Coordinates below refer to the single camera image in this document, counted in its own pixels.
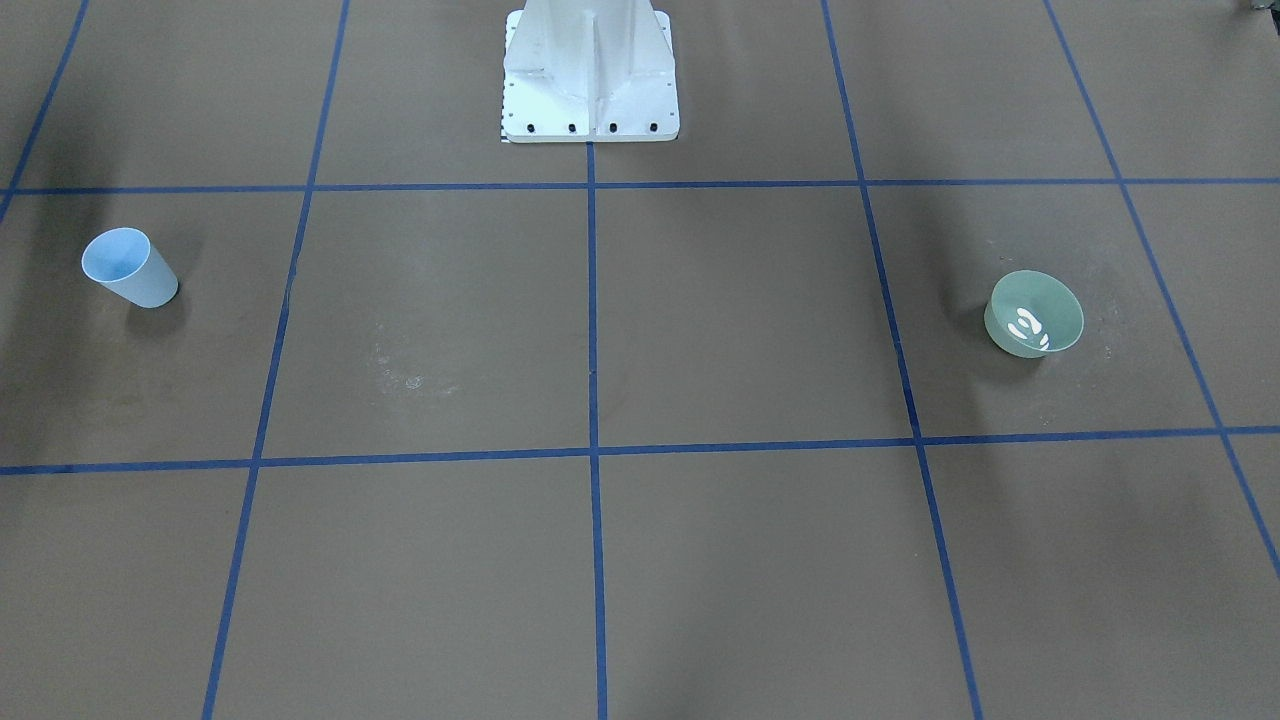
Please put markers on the green ceramic bowl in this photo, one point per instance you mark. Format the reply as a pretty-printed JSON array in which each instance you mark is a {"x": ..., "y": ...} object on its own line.
[{"x": 1031, "y": 314}]

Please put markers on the blue plastic cup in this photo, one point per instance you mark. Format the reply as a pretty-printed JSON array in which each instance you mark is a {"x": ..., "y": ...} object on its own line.
[{"x": 127, "y": 263}]

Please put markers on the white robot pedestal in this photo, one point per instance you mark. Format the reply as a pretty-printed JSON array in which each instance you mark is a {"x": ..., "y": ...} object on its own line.
[{"x": 589, "y": 72}]

